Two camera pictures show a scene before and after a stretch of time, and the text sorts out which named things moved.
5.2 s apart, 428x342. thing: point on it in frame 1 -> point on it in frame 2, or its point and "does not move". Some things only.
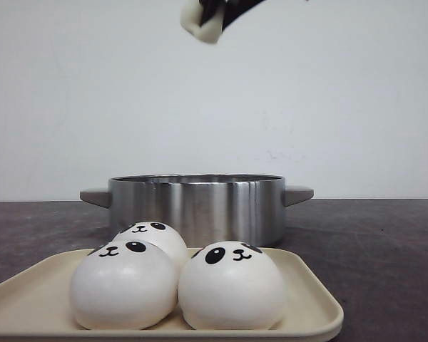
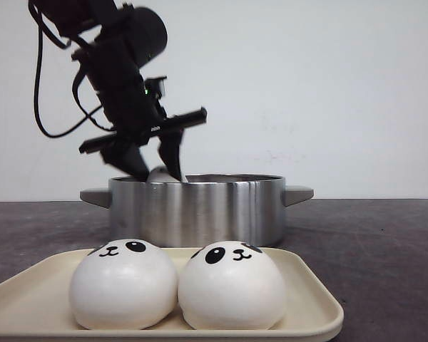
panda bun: [230, 286] does not move
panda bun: [160, 234] -> [161, 174]
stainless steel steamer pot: [206, 208] does not move
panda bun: [125, 285] does not move
